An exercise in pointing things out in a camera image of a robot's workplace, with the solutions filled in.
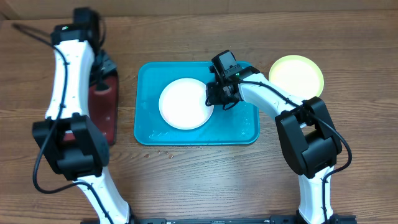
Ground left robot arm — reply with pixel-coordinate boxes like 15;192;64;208
32;7;134;223

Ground teal plastic tray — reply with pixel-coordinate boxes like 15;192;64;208
134;61;260;146

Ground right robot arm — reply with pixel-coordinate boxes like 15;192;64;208
206;50;342;223

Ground yellow-green plate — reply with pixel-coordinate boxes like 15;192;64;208
269;55;324;100

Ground white plate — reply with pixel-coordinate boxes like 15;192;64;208
159;78;214;130

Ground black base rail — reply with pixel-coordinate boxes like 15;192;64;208
80;215;358;224

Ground black and red tray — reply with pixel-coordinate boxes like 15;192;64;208
61;68;119;146

